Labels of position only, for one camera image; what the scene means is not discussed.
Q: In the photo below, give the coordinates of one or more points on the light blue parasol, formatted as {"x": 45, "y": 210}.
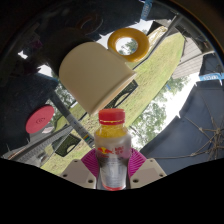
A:
{"x": 213, "y": 65}

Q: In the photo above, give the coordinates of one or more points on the red-capped clear drink bottle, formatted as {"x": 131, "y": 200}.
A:
{"x": 112, "y": 153}

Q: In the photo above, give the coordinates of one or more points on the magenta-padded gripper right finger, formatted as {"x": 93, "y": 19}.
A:
{"x": 145, "y": 171}

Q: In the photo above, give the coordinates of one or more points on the flat round red coaster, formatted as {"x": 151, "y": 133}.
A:
{"x": 40, "y": 119}

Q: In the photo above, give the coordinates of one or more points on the large dark blue parasol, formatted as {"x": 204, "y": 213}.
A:
{"x": 193, "y": 126}

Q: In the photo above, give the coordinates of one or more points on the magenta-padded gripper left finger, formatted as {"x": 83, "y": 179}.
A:
{"x": 80, "y": 173}

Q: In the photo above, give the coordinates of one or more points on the grey upright tube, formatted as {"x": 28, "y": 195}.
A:
{"x": 80, "y": 131}

